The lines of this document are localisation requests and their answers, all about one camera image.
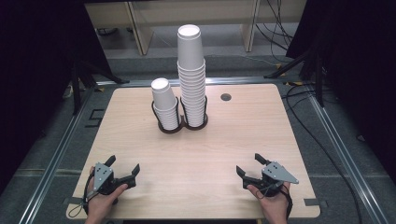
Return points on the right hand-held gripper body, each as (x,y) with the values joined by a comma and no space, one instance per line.
(275,174)

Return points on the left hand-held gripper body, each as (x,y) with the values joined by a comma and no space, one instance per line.
(102,175)

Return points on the tall stack of white cups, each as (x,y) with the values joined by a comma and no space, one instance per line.
(191,77)

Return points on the person's left hand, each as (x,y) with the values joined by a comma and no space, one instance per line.
(104,202)

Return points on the person's right hand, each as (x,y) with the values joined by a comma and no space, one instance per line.
(271,203)

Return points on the round dark table grommet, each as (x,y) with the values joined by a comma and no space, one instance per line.
(225,97)

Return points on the short stack of white cups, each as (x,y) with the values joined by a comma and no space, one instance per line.
(165,105)

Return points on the black tripod stand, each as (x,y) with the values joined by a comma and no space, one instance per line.
(311,62)
(81,77)

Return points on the black curtain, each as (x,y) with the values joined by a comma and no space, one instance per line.
(37,77)
(358,62)

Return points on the aluminium floor rail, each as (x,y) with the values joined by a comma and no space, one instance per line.
(345,155)
(236,80)
(53,161)

